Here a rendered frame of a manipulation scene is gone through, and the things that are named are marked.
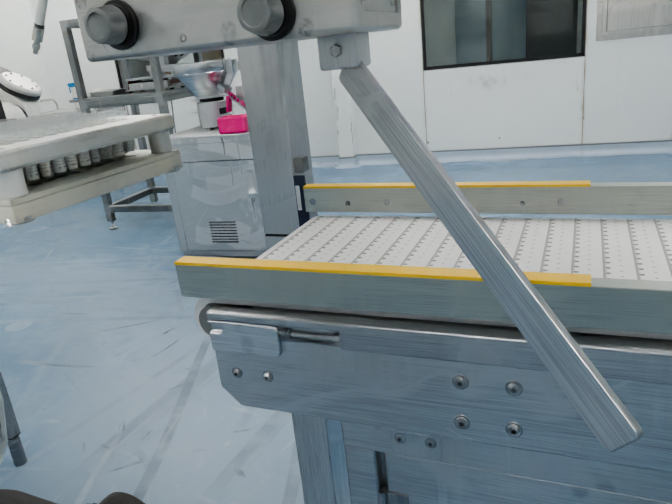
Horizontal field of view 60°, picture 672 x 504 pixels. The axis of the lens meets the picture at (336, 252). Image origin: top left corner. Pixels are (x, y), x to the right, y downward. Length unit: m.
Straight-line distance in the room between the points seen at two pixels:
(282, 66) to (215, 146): 2.54
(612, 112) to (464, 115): 1.26
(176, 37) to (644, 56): 5.40
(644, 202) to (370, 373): 0.35
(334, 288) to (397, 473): 0.23
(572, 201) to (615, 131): 5.09
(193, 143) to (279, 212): 2.57
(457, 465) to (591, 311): 0.23
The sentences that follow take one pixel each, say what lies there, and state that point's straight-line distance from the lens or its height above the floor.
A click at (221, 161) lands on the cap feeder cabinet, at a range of 3.29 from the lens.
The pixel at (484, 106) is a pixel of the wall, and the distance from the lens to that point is 5.70.
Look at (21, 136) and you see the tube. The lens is 0.69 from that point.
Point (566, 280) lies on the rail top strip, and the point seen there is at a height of 0.98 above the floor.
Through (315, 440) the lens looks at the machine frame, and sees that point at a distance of 0.97.
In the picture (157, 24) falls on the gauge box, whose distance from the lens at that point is 0.46.
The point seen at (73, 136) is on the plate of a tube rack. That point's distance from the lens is 0.68.
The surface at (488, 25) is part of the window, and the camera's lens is 5.67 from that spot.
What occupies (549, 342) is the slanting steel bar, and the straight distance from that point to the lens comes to 0.34.
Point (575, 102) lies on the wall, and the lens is 5.70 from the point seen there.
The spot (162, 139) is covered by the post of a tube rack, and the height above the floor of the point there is 1.05.
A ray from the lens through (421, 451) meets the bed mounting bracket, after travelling 0.58.
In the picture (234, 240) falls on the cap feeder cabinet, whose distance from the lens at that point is 3.39.
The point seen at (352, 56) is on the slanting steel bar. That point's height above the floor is 1.13.
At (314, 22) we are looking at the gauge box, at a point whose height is 1.16.
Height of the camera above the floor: 1.14
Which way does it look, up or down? 19 degrees down
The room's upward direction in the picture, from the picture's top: 6 degrees counter-clockwise
